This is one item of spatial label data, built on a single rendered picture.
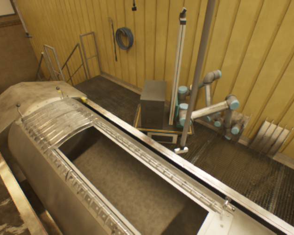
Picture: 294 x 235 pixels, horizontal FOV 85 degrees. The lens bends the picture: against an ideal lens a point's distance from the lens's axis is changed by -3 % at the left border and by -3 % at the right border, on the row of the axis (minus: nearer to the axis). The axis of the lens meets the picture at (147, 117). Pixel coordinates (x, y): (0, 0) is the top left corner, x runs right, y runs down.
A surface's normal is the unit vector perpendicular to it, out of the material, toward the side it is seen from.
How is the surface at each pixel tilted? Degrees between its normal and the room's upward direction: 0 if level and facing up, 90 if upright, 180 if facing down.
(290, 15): 90
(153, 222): 20
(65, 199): 45
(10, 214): 0
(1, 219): 0
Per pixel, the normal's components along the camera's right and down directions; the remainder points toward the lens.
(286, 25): -0.65, 0.49
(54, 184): -0.44, -0.22
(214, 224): 0.15, -0.85
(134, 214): -0.11, -0.67
